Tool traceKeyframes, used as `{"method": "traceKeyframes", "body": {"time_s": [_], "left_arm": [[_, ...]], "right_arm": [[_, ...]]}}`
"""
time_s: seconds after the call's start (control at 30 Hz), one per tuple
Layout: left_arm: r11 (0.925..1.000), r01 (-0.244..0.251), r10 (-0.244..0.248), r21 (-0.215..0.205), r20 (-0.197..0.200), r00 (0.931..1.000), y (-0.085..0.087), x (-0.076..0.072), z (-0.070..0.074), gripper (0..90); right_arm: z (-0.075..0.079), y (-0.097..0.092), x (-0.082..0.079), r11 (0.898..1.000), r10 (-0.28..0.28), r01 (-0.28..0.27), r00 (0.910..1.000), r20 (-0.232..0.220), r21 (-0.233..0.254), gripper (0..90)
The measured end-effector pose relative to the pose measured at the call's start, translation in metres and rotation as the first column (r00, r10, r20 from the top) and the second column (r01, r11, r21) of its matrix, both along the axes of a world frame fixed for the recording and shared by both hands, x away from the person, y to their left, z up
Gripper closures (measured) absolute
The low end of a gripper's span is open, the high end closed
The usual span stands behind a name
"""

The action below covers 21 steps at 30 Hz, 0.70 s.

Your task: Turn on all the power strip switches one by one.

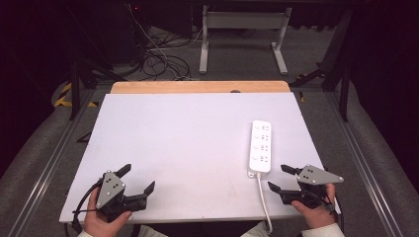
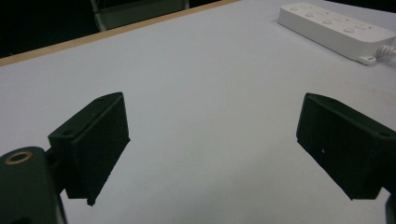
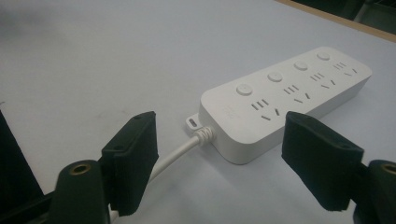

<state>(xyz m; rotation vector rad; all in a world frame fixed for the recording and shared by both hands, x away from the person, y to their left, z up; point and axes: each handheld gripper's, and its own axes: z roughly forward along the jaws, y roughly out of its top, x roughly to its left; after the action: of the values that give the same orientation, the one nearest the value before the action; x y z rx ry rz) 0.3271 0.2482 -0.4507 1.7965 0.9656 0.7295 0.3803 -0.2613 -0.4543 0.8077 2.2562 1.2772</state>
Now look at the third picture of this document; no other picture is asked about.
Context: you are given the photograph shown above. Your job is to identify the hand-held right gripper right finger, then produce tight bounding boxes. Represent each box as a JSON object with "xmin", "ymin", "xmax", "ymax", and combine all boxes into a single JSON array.
[{"xmin": 281, "ymin": 110, "xmax": 396, "ymax": 224}]

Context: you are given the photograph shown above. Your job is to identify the white power strip cable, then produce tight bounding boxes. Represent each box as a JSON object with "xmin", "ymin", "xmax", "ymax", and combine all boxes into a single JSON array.
[{"xmin": 109, "ymin": 126, "xmax": 215, "ymax": 223}]

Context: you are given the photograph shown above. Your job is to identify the white power strip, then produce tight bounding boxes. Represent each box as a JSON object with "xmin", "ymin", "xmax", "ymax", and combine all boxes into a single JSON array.
[{"xmin": 185, "ymin": 46, "xmax": 373, "ymax": 165}]

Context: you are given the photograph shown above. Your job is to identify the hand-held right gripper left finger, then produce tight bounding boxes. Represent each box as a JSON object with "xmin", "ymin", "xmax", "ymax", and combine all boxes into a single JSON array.
[{"xmin": 49, "ymin": 110, "xmax": 160, "ymax": 224}]

